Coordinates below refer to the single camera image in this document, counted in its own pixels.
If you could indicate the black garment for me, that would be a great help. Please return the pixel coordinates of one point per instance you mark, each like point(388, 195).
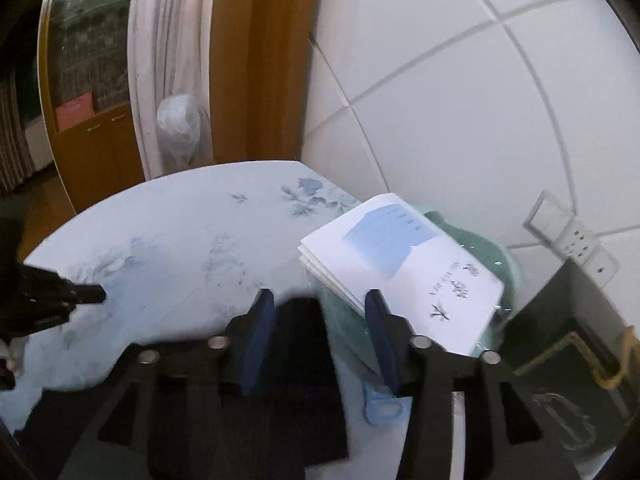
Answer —
point(300, 360)

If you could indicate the white booklets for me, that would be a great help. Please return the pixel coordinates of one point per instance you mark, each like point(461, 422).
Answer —
point(400, 260)

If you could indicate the wooden glass-door cabinet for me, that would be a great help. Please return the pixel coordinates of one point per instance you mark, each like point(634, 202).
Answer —
point(100, 160)

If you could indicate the white plastic bag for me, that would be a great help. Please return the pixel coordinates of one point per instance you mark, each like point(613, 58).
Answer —
point(177, 127)

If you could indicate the person's left hand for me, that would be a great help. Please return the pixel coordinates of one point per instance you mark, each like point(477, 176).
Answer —
point(12, 355)

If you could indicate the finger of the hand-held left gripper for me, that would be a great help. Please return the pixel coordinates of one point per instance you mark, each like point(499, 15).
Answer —
point(87, 293)

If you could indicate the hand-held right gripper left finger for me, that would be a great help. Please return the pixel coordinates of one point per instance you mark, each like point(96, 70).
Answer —
point(260, 340)

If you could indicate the striped curtain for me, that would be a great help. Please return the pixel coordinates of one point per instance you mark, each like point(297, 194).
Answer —
point(15, 135)

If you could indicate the dark green gift box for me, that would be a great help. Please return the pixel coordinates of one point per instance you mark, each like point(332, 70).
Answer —
point(550, 320)

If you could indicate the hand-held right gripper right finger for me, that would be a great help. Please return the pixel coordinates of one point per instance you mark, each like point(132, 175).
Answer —
point(382, 340)

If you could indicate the light blue plastic tag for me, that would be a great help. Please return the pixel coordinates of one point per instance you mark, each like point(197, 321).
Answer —
point(380, 405)

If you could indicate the pink box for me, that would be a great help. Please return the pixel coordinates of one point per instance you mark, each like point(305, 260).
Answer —
point(75, 110)

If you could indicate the white padded headboard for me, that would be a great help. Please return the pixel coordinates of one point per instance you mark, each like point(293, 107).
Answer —
point(450, 85)

